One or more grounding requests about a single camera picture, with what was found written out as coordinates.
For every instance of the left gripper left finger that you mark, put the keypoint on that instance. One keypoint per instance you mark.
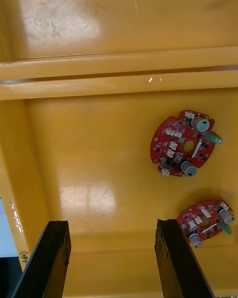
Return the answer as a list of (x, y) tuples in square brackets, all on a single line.
[(47, 260)]

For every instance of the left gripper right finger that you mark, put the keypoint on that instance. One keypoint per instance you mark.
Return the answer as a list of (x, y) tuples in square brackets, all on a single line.
[(176, 260)]

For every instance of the round red circuit board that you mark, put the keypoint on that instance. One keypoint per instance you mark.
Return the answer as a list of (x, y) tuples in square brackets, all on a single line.
[(173, 141), (198, 219)]

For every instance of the yellow-orange plastic bin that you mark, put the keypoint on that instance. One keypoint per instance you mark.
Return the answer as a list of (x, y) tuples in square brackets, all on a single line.
[(99, 154), (138, 24)]

